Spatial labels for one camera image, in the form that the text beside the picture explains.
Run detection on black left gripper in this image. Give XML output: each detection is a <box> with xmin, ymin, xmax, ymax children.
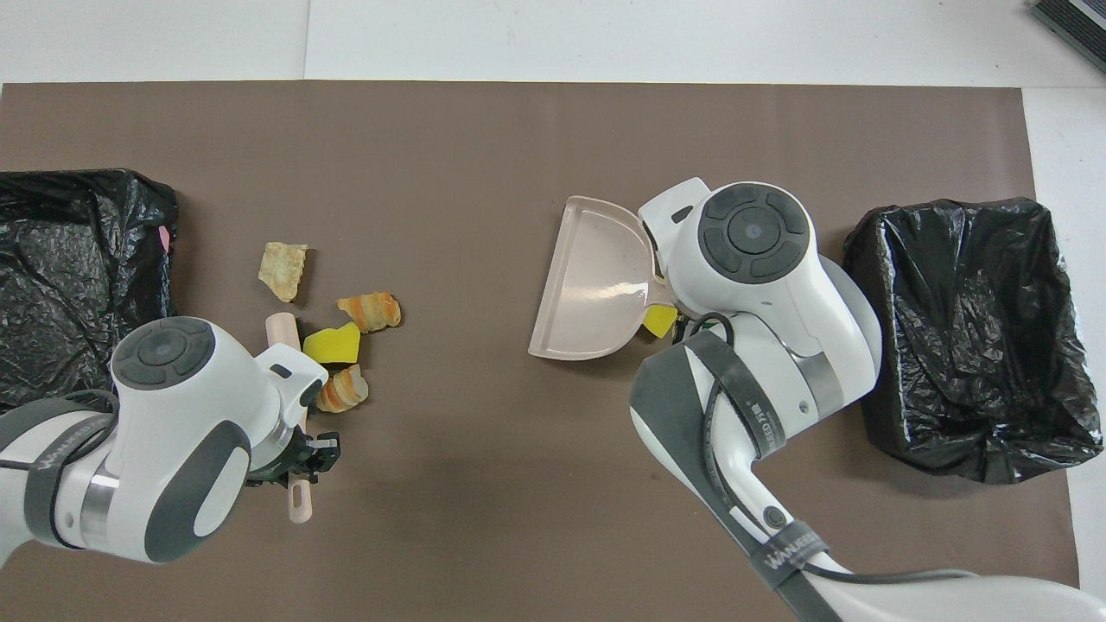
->
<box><xmin>245</xmin><ymin>426</ymin><xmax>342</xmax><ymax>487</ymax></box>

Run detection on beige hand brush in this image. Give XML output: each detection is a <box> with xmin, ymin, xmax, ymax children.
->
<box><xmin>265</xmin><ymin>313</ymin><xmax>315</xmax><ymax>525</ymax></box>

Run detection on orange striped sponge scrap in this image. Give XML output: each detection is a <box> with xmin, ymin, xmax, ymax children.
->
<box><xmin>313</xmin><ymin>363</ymin><xmax>371</xmax><ymax>415</ymax></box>
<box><xmin>336</xmin><ymin>292</ymin><xmax>403</xmax><ymax>335</ymax></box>

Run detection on plain yellow sponge piece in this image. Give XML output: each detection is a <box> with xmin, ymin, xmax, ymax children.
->
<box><xmin>302</xmin><ymin>321</ymin><xmax>363</xmax><ymax>365</ymax></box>

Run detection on pale beige sponge scrap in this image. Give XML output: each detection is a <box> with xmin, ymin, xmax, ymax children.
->
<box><xmin>257</xmin><ymin>242</ymin><xmax>309</xmax><ymax>304</ymax></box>

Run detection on beige plastic dustpan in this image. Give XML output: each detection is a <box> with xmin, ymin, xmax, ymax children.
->
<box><xmin>528</xmin><ymin>195</ymin><xmax>671</xmax><ymax>360</ymax></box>

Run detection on notched yellow sponge piece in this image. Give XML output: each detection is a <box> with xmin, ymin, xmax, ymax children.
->
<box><xmin>642</xmin><ymin>302</ymin><xmax>681</xmax><ymax>340</ymax></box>

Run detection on black bag bin pink spot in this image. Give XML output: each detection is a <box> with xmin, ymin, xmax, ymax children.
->
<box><xmin>0</xmin><ymin>168</ymin><xmax>180</xmax><ymax>411</ymax></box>

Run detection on black bag lined bin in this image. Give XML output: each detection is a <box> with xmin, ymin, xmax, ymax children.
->
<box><xmin>842</xmin><ymin>198</ymin><xmax>1104</xmax><ymax>485</ymax></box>

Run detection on brown paper table mat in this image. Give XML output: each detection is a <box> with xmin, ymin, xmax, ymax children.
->
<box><xmin>0</xmin><ymin>80</ymin><xmax>1085</xmax><ymax>622</ymax></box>

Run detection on dark ribbed device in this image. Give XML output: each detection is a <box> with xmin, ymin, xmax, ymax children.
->
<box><xmin>1031</xmin><ymin>0</ymin><xmax>1106</xmax><ymax>74</ymax></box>

